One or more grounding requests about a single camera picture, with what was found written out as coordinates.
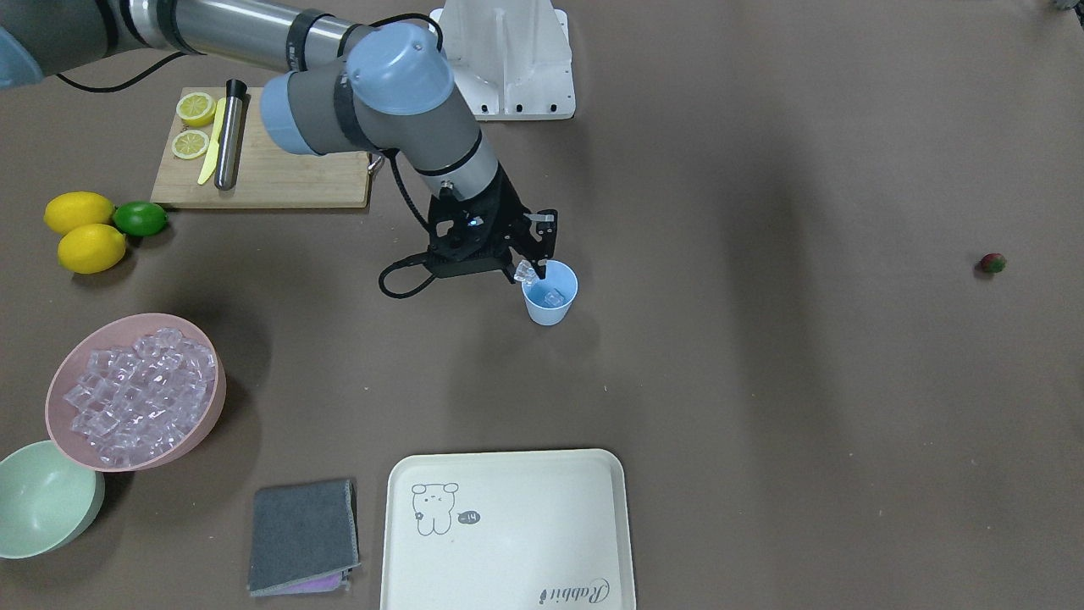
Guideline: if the grey folded cloth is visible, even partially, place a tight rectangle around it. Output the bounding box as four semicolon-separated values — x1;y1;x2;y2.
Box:
247;478;360;597

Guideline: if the yellow lemon far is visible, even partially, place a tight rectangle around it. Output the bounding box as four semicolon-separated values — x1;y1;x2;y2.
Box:
43;191;115;236

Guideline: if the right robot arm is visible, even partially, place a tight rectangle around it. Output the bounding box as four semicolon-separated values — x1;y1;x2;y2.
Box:
3;1;557;280

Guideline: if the light blue plastic cup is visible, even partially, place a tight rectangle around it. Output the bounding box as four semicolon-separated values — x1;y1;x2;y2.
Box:
520;260;579;327

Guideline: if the green lime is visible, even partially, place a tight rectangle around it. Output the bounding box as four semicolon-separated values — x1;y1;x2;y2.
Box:
112;202;168;238

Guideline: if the yellow lemon near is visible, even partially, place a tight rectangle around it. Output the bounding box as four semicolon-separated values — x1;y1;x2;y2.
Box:
57;224;127;275

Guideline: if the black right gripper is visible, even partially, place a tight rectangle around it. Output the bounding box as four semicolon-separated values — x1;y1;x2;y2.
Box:
423;165;558;282

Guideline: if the lemon half lower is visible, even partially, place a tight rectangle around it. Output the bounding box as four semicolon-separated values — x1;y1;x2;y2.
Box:
170;129;210;161

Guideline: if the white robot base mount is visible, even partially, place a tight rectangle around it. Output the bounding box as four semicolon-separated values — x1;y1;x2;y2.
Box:
429;1;577;121

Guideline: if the red strawberry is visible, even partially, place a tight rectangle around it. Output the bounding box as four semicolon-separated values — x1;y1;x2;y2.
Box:
978;254;1007;275

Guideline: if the cream rabbit tray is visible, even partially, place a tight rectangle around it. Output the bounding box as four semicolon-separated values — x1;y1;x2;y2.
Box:
379;447;638;609

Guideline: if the pink bowl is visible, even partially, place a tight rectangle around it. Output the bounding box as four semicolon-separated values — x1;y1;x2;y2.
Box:
44;313;227;473

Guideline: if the yellow plastic knife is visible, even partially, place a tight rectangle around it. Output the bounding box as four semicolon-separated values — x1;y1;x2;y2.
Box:
196;98;227;186

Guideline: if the wooden cutting board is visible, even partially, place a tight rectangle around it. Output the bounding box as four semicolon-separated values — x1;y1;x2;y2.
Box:
150;86;372;209

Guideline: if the mint green bowl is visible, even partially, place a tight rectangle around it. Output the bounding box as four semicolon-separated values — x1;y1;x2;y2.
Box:
1;440;105;560

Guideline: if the steel muddler rod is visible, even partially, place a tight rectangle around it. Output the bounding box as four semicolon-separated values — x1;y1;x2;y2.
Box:
212;80;247;191

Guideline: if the pile of clear ice cubes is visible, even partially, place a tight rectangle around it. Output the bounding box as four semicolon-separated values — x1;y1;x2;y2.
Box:
61;327;219;469

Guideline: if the lemon half upper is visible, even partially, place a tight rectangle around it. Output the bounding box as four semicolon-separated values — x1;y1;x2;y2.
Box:
175;91;218;128

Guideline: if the yellow lemon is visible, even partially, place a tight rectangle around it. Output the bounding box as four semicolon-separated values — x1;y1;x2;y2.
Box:
43;191;115;236
57;224;127;275

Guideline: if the lemon half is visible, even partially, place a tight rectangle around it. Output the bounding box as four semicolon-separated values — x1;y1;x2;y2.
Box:
175;91;218;128
170;129;210;161

